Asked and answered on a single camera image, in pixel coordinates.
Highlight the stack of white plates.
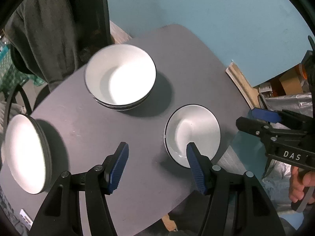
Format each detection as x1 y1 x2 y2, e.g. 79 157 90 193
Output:
4 114 52 195

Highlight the stack of shallow white bowls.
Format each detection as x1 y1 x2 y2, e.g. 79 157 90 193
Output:
84 44 157 111

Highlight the person's right hand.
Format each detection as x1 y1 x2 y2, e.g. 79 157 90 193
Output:
288 166 315 203

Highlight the silver foil sheet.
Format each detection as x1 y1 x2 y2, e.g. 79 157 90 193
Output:
252 93 314 213

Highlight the cardboard box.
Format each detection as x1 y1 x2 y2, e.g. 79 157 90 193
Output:
279 63 307 95

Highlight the deep ribbed white bowl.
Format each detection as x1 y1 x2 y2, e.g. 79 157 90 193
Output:
164 104 221 168

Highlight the green checkered cloth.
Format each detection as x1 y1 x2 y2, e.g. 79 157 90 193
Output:
1 51 46 93

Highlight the teal box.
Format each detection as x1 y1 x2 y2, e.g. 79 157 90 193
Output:
0 44 12 65

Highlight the dark grey hoodie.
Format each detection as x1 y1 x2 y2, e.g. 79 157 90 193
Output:
4 0 80 91

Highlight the black mesh office chair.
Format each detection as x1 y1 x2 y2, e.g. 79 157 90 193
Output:
3 0 113 128

